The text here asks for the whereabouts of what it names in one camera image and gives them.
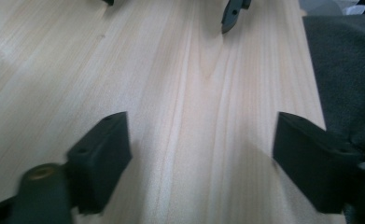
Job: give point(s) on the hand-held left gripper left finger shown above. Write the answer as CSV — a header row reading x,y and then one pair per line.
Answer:
x,y
99,161

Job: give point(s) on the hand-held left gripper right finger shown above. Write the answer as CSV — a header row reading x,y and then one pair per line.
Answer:
x,y
314,161

